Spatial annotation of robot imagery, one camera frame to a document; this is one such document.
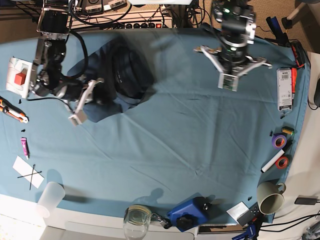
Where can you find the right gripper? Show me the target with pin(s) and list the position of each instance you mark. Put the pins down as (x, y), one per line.
(79, 116)

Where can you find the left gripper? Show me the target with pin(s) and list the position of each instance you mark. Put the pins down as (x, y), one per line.
(231, 64)

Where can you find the dark blue T-shirt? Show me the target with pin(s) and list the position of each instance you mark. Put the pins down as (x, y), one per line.
(126, 79)

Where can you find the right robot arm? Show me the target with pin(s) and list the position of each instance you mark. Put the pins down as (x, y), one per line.
(46, 79)

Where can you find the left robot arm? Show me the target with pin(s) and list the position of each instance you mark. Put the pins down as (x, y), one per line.
(238, 27)

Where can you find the pink glue tube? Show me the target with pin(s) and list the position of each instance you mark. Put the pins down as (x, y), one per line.
(25, 147)

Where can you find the orange utility knife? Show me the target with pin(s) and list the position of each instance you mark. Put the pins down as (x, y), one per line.
(12, 111)

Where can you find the orange black pliers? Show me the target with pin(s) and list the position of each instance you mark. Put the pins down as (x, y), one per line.
(298, 53)

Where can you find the red cube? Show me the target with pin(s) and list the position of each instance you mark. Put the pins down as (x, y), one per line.
(20, 78)

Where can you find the white paper card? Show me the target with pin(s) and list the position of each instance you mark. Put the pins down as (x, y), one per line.
(28, 172)

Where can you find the white power strip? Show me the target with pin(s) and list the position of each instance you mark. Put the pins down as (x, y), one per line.
(157, 24)

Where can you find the frosted plastic cup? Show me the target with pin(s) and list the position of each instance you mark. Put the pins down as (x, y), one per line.
(50, 198)

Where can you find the blue table cloth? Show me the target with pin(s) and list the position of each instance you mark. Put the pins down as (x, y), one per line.
(189, 138)

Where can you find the purple tape roll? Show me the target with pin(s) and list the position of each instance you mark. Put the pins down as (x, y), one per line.
(279, 140)

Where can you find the small battery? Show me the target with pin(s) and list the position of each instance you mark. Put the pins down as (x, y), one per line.
(288, 131)

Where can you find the white marker pen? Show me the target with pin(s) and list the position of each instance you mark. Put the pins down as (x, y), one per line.
(269, 163)

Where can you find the red tape roll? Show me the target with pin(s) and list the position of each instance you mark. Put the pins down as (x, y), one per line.
(282, 162)

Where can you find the clear wine glass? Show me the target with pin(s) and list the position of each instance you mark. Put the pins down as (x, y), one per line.
(136, 221)

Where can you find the beige ceramic mug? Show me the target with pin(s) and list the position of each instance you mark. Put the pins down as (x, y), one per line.
(270, 197)

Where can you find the blue plastic box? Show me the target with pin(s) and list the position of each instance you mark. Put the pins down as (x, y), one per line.
(190, 214)

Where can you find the black remote control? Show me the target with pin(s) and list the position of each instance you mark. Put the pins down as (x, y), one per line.
(252, 213)

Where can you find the black power adapter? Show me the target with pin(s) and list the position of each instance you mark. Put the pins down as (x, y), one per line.
(306, 200)

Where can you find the blue clamp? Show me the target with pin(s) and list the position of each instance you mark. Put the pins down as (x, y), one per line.
(251, 233)

